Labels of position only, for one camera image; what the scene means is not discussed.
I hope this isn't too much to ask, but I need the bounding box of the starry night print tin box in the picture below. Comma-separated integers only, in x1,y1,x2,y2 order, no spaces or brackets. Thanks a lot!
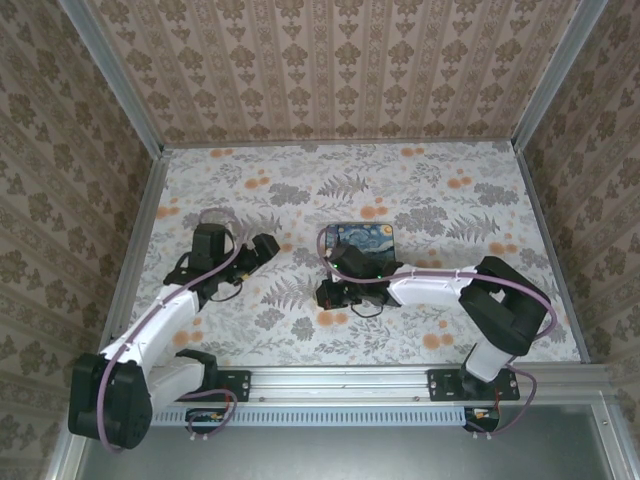
319,222,400,275

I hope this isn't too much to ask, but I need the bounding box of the black power connector module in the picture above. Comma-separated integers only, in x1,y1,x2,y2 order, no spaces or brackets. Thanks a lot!
185,407,226,436
462,407,501,434

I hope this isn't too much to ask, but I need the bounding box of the grey metal panel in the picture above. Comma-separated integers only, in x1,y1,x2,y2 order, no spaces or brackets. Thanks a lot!
47,404,640,480

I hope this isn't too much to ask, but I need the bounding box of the thin black camera cable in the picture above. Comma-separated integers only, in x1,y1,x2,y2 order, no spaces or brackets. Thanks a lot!
203,278,247,304
348,295,387,320

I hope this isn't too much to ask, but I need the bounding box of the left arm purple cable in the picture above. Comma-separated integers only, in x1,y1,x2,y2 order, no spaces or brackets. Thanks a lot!
97,207,251,454

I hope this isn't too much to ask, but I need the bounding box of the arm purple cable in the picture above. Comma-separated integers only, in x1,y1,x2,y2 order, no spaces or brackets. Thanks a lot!
97,207,251,454
318,225,557,346

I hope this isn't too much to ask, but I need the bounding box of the aluminium table edge rail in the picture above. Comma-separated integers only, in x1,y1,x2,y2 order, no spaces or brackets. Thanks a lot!
97,147,171,361
514,142,589,364

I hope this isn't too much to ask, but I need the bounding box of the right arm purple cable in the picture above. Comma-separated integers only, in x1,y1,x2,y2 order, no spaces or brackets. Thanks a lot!
318,225,557,346

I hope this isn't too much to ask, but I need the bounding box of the aluminium mounting rail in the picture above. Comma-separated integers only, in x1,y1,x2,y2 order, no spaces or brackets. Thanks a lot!
214,364,614,404

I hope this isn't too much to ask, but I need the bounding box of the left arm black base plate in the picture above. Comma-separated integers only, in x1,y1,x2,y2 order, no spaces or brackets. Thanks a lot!
213,368,252,402

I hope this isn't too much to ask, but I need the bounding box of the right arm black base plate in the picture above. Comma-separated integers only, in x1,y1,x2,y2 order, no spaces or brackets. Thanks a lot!
427,368,521,402

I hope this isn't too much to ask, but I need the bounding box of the white slotted cable duct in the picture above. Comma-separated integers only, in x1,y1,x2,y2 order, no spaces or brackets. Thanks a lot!
149,404,502,428

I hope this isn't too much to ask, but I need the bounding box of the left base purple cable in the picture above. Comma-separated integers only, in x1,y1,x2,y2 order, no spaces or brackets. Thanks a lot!
187,387,239,444

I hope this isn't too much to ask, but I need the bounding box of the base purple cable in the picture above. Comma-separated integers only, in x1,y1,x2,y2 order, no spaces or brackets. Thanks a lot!
187,387,239,444
469,364,539,439

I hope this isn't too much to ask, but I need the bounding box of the aluminium corner post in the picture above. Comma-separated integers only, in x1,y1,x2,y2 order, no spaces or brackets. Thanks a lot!
511,0,601,149
58,0,167,154

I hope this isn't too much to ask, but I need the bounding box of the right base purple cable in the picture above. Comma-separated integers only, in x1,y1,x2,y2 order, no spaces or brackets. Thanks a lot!
469,364,539,439

